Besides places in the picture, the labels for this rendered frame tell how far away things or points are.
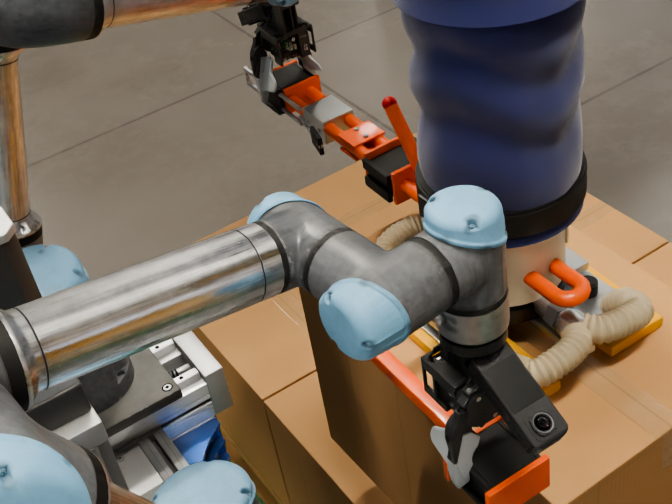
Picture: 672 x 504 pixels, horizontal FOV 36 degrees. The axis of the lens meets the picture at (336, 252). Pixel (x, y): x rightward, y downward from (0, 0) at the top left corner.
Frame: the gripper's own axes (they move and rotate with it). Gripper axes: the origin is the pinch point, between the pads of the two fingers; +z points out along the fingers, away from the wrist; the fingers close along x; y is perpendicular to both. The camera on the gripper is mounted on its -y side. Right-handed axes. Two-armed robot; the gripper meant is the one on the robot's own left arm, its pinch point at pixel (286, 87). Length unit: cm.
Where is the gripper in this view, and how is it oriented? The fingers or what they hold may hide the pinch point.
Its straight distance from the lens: 190.4
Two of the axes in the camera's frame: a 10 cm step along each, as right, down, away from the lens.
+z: 1.4, 7.6, 6.3
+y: 5.4, 4.8, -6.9
